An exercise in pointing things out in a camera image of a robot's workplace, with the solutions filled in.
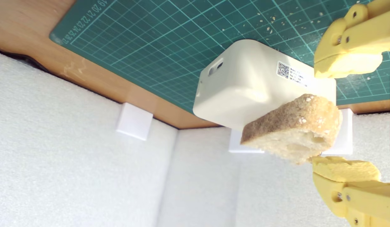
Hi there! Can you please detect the brown bread slice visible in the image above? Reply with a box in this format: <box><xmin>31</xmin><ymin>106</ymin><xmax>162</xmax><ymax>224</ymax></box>
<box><xmin>240</xmin><ymin>94</ymin><xmax>343</xmax><ymax>165</ymax></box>

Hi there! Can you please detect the white block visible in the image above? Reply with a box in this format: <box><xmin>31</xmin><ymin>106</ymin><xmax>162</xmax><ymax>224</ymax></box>
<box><xmin>192</xmin><ymin>39</ymin><xmax>337</xmax><ymax>131</ymax></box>

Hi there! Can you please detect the green cutting mat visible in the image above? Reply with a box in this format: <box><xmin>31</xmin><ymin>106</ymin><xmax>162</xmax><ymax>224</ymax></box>
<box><xmin>49</xmin><ymin>0</ymin><xmax>390</xmax><ymax>114</ymax></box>

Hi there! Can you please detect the white wall clip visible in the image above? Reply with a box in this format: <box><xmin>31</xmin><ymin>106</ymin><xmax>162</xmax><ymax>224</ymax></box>
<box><xmin>228</xmin><ymin>128</ymin><xmax>265</xmax><ymax>154</ymax></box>
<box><xmin>115</xmin><ymin>102</ymin><xmax>154</xmax><ymax>141</ymax></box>
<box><xmin>321</xmin><ymin>108</ymin><xmax>353</xmax><ymax>156</ymax></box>

